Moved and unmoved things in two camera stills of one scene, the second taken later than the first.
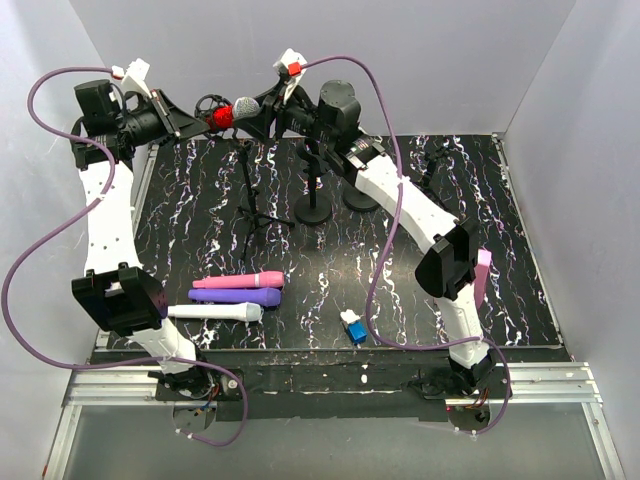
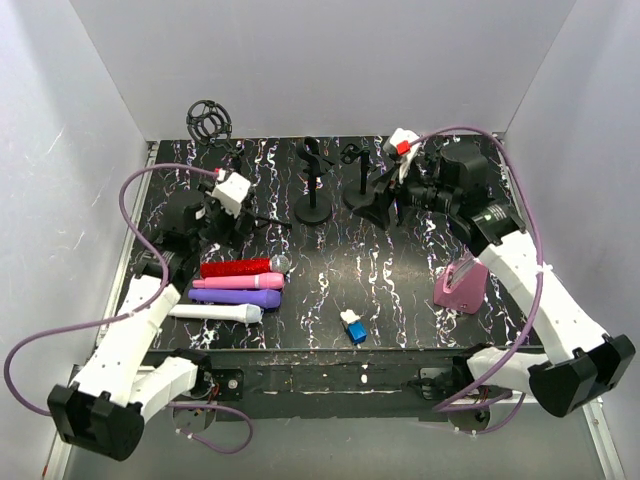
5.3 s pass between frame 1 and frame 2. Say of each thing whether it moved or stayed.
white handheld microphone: stayed
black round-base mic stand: stayed
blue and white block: stayed
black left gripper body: moved
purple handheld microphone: stayed
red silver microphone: moved
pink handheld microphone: stayed
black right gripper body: moved
